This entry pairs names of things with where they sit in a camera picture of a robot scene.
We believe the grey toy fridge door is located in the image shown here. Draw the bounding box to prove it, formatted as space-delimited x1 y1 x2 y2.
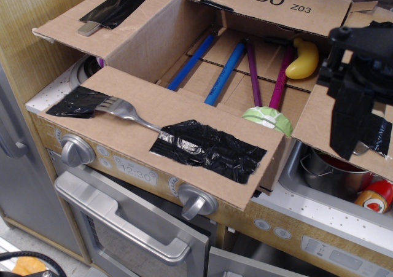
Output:
1 72 82 257

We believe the black tape on flap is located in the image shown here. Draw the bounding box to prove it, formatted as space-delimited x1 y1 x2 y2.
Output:
79 0 146 29
200 0 234 12
353 113 392 158

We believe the black tape on left flap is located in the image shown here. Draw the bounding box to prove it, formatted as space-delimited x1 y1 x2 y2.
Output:
79 0 146 29

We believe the orange object bottom left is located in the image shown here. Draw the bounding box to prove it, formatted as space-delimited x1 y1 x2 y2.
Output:
12 257 47 276

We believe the yellow toy banana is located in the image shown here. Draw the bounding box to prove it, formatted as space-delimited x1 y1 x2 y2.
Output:
285 38 319 80

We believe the silver metal fork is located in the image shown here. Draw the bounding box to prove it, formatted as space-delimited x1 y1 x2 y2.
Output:
95 96 161 133

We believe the silver dishwasher door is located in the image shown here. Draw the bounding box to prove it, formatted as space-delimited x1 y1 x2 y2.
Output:
207 233 348 277

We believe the black tape on fork handle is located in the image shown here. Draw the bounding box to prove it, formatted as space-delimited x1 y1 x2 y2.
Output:
150 120 267 184

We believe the toy ketchup bottle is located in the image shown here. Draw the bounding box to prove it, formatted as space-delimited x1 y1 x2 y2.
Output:
354 180 392 214

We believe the black cable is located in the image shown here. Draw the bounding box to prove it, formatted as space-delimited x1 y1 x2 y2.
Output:
0 251 65 277

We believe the left silver oven knob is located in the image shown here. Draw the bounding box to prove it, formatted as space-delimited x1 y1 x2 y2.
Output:
61 134 95 168

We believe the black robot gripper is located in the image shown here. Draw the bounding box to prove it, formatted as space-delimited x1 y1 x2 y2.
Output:
317 21 392 160

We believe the black tape on fork tines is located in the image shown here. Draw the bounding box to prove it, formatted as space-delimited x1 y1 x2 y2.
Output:
46 86 109 119

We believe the right silver oven knob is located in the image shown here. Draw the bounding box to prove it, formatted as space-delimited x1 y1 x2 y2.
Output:
178 184 218 220

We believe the blue marker right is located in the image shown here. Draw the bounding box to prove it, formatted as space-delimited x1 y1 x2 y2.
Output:
204 41 246 106

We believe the silver oven knob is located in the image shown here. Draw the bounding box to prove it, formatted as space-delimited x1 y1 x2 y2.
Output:
178 184 218 220
61 134 95 168

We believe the pink marker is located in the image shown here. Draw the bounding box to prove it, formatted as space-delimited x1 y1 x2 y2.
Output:
269 46 294 110

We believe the silver metal pot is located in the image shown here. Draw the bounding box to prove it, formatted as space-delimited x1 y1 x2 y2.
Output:
300 149 373 199

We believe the black tape on back flap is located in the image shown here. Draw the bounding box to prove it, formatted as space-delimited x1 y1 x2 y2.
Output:
200 0 234 12

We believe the large cardboard box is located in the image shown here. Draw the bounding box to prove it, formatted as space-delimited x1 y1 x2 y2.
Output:
36 0 392 210

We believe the black tape on right flap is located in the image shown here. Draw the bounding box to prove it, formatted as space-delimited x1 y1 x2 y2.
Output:
353 113 392 158

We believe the wooden toy kitchen unit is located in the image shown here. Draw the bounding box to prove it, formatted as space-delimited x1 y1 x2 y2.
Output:
1 0 392 276

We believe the green toy cabbage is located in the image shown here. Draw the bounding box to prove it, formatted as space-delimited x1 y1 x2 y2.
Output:
242 106 293 136

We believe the blue marker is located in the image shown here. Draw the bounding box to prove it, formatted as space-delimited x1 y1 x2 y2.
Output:
167 34 216 91
204 41 246 106

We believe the silver toy oven door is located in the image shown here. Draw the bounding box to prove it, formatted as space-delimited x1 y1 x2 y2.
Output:
54 171 209 276

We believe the blue marker left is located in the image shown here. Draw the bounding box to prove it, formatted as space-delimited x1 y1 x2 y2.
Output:
167 34 216 91

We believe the purple marker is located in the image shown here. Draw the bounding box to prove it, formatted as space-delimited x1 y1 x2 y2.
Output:
247 41 262 107

